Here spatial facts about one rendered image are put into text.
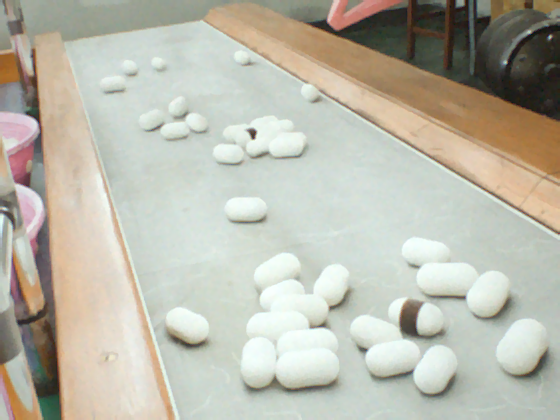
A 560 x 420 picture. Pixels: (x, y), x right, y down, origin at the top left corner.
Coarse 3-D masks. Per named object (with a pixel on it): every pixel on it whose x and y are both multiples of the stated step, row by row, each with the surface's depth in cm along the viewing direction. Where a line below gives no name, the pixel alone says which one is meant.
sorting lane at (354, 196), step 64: (192, 64) 129; (256, 64) 123; (128, 128) 97; (320, 128) 88; (128, 192) 76; (192, 192) 74; (256, 192) 72; (320, 192) 70; (384, 192) 68; (448, 192) 67; (192, 256) 61; (256, 256) 59; (320, 256) 58; (384, 256) 57; (512, 256) 55; (384, 320) 49; (448, 320) 48; (512, 320) 47; (192, 384) 45; (384, 384) 43; (448, 384) 42; (512, 384) 42
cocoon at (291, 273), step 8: (280, 256) 54; (288, 256) 54; (264, 264) 53; (272, 264) 53; (280, 264) 53; (288, 264) 53; (296, 264) 54; (256, 272) 53; (264, 272) 52; (272, 272) 52; (280, 272) 53; (288, 272) 53; (296, 272) 54; (256, 280) 53; (264, 280) 52; (272, 280) 52; (280, 280) 53; (264, 288) 52
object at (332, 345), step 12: (288, 336) 45; (300, 336) 44; (312, 336) 44; (324, 336) 44; (276, 348) 45; (288, 348) 44; (300, 348) 44; (312, 348) 44; (324, 348) 44; (336, 348) 45
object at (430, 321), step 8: (392, 304) 47; (400, 304) 47; (424, 304) 46; (432, 304) 46; (392, 312) 47; (424, 312) 46; (432, 312) 46; (440, 312) 46; (392, 320) 47; (424, 320) 46; (432, 320) 46; (440, 320) 46; (424, 328) 46; (432, 328) 46; (440, 328) 46
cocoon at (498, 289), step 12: (480, 276) 49; (492, 276) 48; (504, 276) 48; (480, 288) 47; (492, 288) 47; (504, 288) 48; (468, 300) 48; (480, 300) 47; (492, 300) 47; (504, 300) 48; (480, 312) 47; (492, 312) 47
